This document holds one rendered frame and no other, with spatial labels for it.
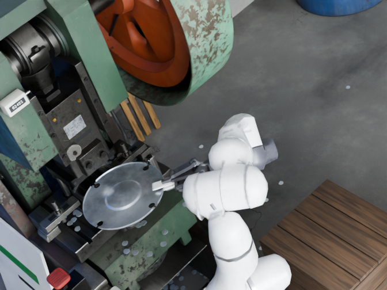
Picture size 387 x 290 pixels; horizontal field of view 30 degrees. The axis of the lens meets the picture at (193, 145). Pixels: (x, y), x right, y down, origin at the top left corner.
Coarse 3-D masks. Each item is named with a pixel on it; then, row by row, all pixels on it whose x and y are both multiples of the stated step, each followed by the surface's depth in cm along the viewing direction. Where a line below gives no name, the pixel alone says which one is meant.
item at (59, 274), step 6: (54, 270) 227; (60, 270) 227; (48, 276) 226; (54, 276) 226; (60, 276) 225; (66, 276) 224; (48, 282) 225; (54, 282) 224; (60, 282) 223; (66, 282) 224
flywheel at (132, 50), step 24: (120, 0) 224; (144, 0) 221; (168, 0) 202; (120, 24) 243; (144, 24) 231; (168, 24) 219; (120, 48) 253; (144, 48) 242; (168, 48) 229; (144, 72) 246; (168, 72) 232
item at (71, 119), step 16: (64, 80) 228; (48, 96) 222; (64, 96) 222; (80, 96) 224; (48, 112) 218; (64, 112) 222; (80, 112) 227; (64, 128) 225; (80, 128) 229; (96, 128) 234; (64, 144) 227; (80, 144) 231; (96, 144) 232; (80, 160) 230; (96, 160) 234; (80, 176) 236
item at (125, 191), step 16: (112, 176) 248; (128, 176) 245; (144, 176) 242; (160, 176) 240; (96, 192) 244; (112, 192) 241; (128, 192) 238; (144, 192) 237; (160, 192) 234; (96, 208) 239; (112, 208) 236; (128, 208) 234; (144, 208) 232; (96, 224) 233; (112, 224) 231; (128, 224) 228
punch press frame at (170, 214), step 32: (0, 0) 207; (32, 0) 203; (64, 0) 205; (0, 32) 200; (64, 32) 210; (96, 32) 214; (0, 64) 196; (96, 64) 218; (0, 96) 199; (128, 96) 232; (0, 128) 213; (32, 128) 211; (0, 160) 245; (32, 160) 215; (32, 192) 258; (160, 224) 248; (192, 224) 261; (96, 256) 243; (128, 256) 243; (160, 256) 255; (128, 288) 250
